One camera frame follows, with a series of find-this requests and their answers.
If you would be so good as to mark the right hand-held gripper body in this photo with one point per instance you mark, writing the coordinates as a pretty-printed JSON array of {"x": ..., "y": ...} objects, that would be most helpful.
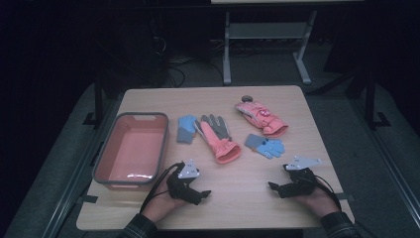
[{"x": 302, "y": 183}]

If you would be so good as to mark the white metal stand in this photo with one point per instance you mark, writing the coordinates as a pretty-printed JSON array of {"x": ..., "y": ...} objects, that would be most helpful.
[{"x": 267, "y": 30}]

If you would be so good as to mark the pink plastic basket grey rim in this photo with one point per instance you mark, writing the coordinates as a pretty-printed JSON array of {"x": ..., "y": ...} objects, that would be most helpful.
[{"x": 133, "y": 148}]

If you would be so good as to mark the pink glove with grey palm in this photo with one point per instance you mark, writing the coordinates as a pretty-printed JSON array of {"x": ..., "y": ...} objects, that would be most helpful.
[{"x": 219, "y": 142}]

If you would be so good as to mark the metal floor rail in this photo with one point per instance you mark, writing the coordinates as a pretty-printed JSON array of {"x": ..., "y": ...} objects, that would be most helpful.
[
  {"x": 386, "y": 158},
  {"x": 76, "y": 172}
]

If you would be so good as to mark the pink padded glove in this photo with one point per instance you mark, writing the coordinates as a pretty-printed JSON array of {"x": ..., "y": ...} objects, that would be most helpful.
[{"x": 261, "y": 117}]

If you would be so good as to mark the grey tape strip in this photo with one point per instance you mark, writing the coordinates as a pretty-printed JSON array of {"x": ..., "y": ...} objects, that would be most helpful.
[
  {"x": 89, "y": 199},
  {"x": 346, "y": 197}
]

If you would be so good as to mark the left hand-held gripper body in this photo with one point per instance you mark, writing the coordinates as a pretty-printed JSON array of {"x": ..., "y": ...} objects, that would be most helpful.
[{"x": 183, "y": 188}]

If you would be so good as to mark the person's left hand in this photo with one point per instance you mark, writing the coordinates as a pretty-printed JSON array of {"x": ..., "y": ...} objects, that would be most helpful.
[{"x": 160, "y": 206}]

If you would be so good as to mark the plain blue knit glove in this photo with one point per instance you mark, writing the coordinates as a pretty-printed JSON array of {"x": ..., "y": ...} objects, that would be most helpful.
[{"x": 187, "y": 127}]

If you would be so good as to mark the small grey round object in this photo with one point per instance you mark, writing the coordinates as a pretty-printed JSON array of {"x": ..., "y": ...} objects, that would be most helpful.
[{"x": 247, "y": 98}]

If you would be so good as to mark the blue knit glove with dots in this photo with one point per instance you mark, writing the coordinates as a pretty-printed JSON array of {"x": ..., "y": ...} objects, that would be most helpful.
[{"x": 269, "y": 147}]

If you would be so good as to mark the person's right hand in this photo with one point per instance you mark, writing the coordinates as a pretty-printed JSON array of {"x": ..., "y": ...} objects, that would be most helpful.
[{"x": 322, "y": 203}]

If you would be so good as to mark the black upright post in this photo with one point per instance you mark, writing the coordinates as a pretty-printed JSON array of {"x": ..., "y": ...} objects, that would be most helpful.
[
  {"x": 370, "y": 99},
  {"x": 98, "y": 99}
]

